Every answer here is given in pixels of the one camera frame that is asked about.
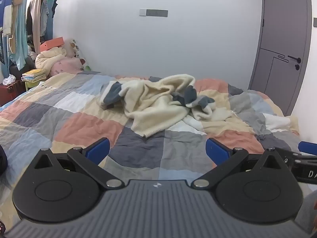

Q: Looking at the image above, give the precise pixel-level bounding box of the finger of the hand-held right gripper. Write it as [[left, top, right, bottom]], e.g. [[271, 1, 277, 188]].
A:
[[274, 141, 317, 165]]

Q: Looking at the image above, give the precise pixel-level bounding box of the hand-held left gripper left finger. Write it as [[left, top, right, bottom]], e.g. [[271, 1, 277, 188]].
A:
[[31, 137, 125, 189]]

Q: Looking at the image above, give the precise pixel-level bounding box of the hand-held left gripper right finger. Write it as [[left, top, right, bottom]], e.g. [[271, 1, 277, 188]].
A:
[[191, 137, 286, 189]]

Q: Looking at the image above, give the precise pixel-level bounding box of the cream and blue sweater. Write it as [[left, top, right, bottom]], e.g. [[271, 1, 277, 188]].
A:
[[99, 74, 236, 138]]

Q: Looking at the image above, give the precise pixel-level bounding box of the row of hanging clothes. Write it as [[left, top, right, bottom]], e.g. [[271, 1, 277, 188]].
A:
[[0, 0, 58, 71]]

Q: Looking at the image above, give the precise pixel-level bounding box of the patchwork checked quilt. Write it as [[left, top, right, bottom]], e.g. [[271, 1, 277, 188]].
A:
[[0, 70, 317, 231]]

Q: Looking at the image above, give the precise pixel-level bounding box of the pink pillow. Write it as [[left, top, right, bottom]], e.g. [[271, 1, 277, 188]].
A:
[[50, 57, 85, 76]]

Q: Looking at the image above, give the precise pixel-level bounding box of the light green stool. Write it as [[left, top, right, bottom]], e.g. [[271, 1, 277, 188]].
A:
[[25, 79, 47, 92]]

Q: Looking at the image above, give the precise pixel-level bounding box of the stack of books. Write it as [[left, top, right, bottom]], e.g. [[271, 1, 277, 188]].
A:
[[21, 69, 47, 82]]

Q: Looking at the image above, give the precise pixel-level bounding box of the white plush toy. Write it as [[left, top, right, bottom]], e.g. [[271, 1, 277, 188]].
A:
[[63, 39, 86, 60]]

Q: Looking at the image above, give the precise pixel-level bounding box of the cream bundled duvet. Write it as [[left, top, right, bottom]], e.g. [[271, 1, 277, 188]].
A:
[[35, 47, 67, 70]]

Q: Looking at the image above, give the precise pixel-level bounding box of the dark red suitcase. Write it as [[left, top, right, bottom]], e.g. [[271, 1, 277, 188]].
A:
[[0, 81, 25, 107]]

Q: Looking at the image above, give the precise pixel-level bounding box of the white plastic bag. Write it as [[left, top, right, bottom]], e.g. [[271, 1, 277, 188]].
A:
[[2, 74, 16, 86]]

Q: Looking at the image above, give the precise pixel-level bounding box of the orange box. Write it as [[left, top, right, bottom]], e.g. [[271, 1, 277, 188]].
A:
[[40, 37, 65, 52]]

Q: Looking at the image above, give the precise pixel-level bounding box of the grey door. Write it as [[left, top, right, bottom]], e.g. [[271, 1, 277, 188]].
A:
[[248, 0, 312, 116]]

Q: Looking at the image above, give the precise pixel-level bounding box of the grey wall switch panel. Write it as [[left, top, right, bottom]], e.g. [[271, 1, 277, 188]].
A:
[[139, 9, 168, 17]]

